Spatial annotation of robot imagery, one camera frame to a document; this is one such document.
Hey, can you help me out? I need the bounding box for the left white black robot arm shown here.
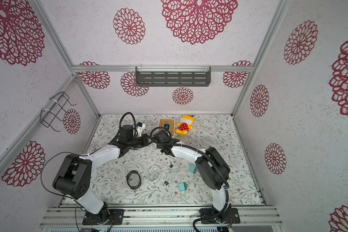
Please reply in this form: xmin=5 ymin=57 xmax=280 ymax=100
xmin=52 ymin=112 xmax=149 ymax=225

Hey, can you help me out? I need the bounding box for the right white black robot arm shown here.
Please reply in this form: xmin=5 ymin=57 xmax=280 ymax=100
xmin=149 ymin=127 xmax=240 ymax=232

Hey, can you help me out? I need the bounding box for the teal charger cube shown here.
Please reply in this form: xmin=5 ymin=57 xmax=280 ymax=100
xmin=178 ymin=182 xmax=187 ymax=192
xmin=188 ymin=165 xmax=197 ymax=174

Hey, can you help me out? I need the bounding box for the yellow plush toy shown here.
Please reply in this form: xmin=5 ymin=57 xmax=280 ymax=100
xmin=175 ymin=115 xmax=195 ymax=135

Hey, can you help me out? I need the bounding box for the teal charger cube lower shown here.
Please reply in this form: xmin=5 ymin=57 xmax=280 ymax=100
xmin=178 ymin=182 xmax=187 ymax=192

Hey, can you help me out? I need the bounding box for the teal charger cube upper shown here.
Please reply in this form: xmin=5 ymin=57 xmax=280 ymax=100
xmin=188 ymin=165 xmax=197 ymax=174

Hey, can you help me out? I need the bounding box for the black wire wall rack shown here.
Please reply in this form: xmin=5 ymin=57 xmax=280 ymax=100
xmin=39 ymin=91 xmax=76 ymax=132

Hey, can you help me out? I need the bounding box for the white wooden-top tissue box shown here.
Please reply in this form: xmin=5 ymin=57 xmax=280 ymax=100
xmin=159 ymin=119 xmax=176 ymax=137

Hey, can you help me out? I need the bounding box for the grey wall shelf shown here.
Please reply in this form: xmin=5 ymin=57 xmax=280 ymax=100
xmin=135 ymin=66 xmax=211 ymax=87

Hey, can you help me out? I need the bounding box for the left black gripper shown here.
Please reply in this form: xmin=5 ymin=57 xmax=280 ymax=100
xmin=129 ymin=133 xmax=155 ymax=149

